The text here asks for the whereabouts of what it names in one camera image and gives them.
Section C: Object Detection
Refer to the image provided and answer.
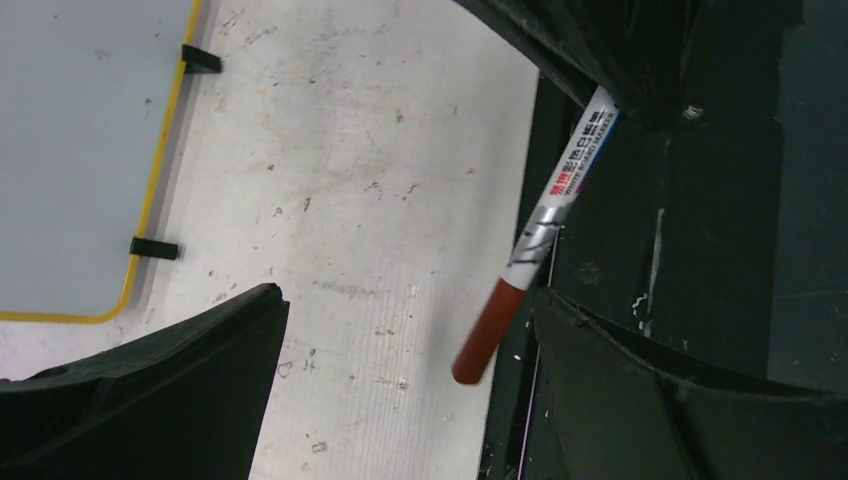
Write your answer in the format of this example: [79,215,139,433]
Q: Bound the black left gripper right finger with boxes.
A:
[533,288,847,479]

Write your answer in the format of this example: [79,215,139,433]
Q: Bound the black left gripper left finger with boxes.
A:
[1,283,289,479]

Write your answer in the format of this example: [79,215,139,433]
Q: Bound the white marker pen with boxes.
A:
[451,86,620,385]

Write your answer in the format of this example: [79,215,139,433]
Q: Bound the yellow framed whiteboard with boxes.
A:
[1,1,201,323]

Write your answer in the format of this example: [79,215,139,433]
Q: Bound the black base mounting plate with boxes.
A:
[467,1,847,479]

